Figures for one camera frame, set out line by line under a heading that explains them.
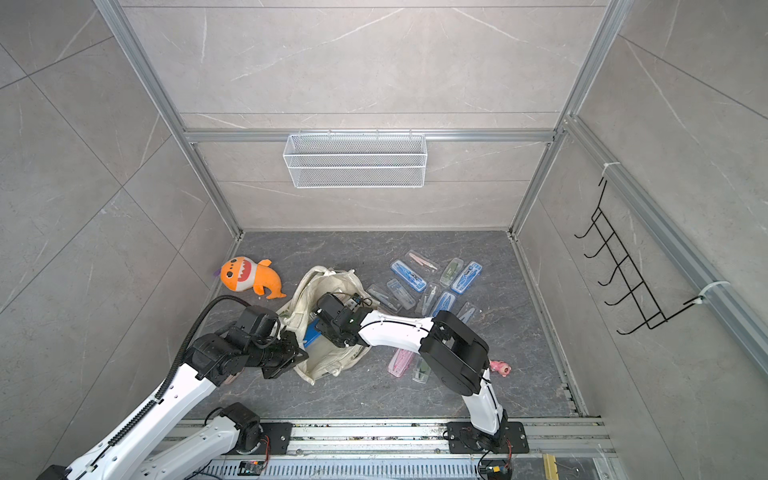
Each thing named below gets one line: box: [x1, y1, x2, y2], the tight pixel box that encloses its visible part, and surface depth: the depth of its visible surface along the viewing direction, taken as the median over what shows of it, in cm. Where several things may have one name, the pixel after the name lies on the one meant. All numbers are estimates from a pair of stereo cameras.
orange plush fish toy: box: [220, 256, 287, 299], surface depth 100 cm
